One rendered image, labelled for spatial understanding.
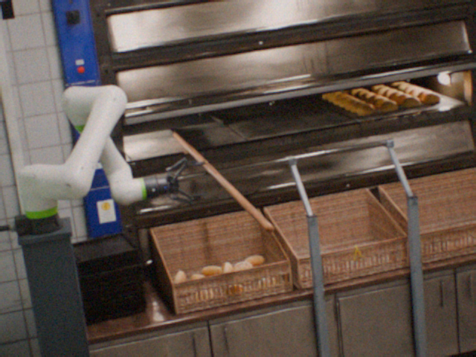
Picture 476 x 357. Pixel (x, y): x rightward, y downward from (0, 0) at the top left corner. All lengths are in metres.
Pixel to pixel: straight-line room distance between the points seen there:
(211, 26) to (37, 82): 0.84
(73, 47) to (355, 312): 1.77
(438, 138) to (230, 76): 1.17
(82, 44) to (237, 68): 0.75
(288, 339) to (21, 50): 1.78
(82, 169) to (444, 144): 2.20
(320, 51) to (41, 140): 1.41
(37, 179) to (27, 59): 1.00
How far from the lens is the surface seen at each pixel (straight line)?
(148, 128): 5.47
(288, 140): 4.93
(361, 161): 5.08
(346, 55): 4.97
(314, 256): 4.47
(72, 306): 3.90
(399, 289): 4.75
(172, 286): 4.44
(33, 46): 4.63
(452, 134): 5.29
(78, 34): 4.61
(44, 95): 4.66
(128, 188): 4.18
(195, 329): 4.49
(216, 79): 4.77
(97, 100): 3.92
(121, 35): 4.66
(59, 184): 3.70
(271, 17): 4.81
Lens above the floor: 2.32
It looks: 16 degrees down
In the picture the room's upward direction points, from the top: 7 degrees counter-clockwise
